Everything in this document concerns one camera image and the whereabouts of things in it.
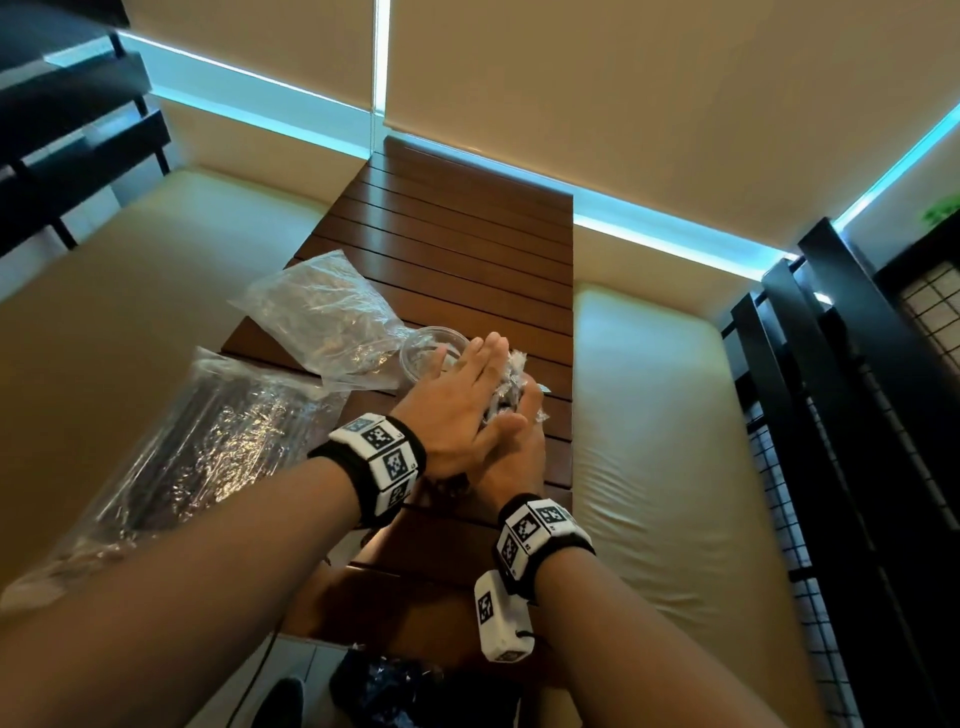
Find black slatted railing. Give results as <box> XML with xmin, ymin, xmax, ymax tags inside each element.
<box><xmin>0</xmin><ymin>0</ymin><xmax>174</xmax><ymax>260</ymax></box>

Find small clear plastic bag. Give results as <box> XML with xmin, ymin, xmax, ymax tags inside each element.
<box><xmin>228</xmin><ymin>249</ymin><xmax>412</xmax><ymax>393</ymax></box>

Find large clear bag dark contents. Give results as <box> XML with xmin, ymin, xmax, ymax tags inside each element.
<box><xmin>0</xmin><ymin>345</ymin><xmax>348</xmax><ymax>612</ymax></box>

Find clear plastic wrapper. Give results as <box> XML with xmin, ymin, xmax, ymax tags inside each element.
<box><xmin>480</xmin><ymin>348</ymin><xmax>553</xmax><ymax>430</ymax></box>

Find black shoe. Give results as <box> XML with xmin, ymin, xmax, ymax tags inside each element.
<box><xmin>250</xmin><ymin>677</ymin><xmax>306</xmax><ymax>728</ymax></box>

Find black marker wristband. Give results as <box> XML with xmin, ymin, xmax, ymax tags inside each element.
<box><xmin>492</xmin><ymin>492</ymin><xmax>597</xmax><ymax>603</ymax></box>
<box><xmin>308</xmin><ymin>412</ymin><xmax>428</xmax><ymax>528</ymax></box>

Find person's right forearm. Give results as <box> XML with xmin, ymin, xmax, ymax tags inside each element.
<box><xmin>534</xmin><ymin>547</ymin><xmax>789</xmax><ymax>728</ymax></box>

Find black plastic bag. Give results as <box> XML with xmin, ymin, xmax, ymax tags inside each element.
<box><xmin>328</xmin><ymin>648</ymin><xmax>526</xmax><ymax>728</ymax></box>

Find brown slatted wooden table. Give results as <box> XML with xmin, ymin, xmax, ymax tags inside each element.
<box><xmin>221</xmin><ymin>135</ymin><xmax>576</xmax><ymax>691</ymax></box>

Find black lattice frame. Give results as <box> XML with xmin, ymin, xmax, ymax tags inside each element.
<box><xmin>720</xmin><ymin>217</ymin><xmax>960</xmax><ymax>728</ymax></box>

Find clear plastic cup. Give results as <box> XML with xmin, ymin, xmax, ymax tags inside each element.
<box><xmin>399</xmin><ymin>325</ymin><xmax>471</xmax><ymax>389</ymax></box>

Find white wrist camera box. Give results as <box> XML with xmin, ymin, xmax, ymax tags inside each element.
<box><xmin>473</xmin><ymin>570</ymin><xmax>537</xmax><ymax>664</ymax></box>

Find beige roller blind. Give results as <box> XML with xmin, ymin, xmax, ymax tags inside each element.
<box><xmin>384</xmin><ymin>0</ymin><xmax>960</xmax><ymax>250</ymax></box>
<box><xmin>120</xmin><ymin>0</ymin><xmax>376</xmax><ymax>112</ymax></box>

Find person's left forearm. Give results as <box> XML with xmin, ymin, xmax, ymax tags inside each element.
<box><xmin>0</xmin><ymin>457</ymin><xmax>363</xmax><ymax>728</ymax></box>

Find beige bench cushion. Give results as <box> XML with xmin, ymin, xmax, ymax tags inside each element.
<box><xmin>525</xmin><ymin>283</ymin><xmax>830</xmax><ymax>728</ymax></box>
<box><xmin>0</xmin><ymin>166</ymin><xmax>331</xmax><ymax>594</ymax></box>

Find person's left hand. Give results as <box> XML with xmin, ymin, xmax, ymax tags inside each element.
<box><xmin>390</xmin><ymin>332</ymin><xmax>529</xmax><ymax>482</ymax></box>

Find person's right hand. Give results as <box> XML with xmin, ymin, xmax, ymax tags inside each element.
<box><xmin>468</xmin><ymin>375</ymin><xmax>549</xmax><ymax>517</ymax></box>

